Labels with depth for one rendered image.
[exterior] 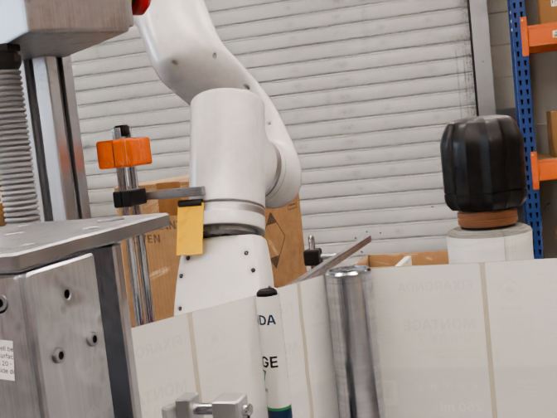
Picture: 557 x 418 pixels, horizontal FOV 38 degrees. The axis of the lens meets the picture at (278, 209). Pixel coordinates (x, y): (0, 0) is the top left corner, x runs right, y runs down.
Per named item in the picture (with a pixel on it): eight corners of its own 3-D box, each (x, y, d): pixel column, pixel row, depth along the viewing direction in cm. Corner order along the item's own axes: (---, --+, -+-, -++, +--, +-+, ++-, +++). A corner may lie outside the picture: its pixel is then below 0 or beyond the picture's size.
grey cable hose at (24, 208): (35, 283, 71) (2, 41, 69) (2, 284, 72) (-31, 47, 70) (59, 274, 74) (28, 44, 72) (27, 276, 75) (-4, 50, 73)
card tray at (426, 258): (458, 294, 161) (457, 274, 161) (334, 297, 170) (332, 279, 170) (476, 265, 189) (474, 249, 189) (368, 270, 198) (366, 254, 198)
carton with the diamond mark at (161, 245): (243, 330, 141) (225, 177, 138) (130, 329, 151) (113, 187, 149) (310, 293, 168) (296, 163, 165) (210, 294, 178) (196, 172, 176)
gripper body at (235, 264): (168, 226, 86) (166, 331, 83) (257, 216, 82) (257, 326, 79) (199, 240, 93) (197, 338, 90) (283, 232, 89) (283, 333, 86)
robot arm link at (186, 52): (196, 47, 113) (268, 227, 99) (112, 0, 100) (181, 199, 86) (243, 7, 109) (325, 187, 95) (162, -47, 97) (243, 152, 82)
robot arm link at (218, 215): (171, 205, 86) (170, 232, 85) (247, 196, 83) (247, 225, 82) (205, 223, 93) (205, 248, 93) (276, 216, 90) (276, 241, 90)
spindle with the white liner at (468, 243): (546, 420, 78) (522, 111, 75) (453, 418, 81) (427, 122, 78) (549, 390, 86) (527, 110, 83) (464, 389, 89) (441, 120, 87)
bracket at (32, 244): (17, 272, 33) (14, 249, 33) (-181, 282, 37) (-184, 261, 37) (171, 226, 45) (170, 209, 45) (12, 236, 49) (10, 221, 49)
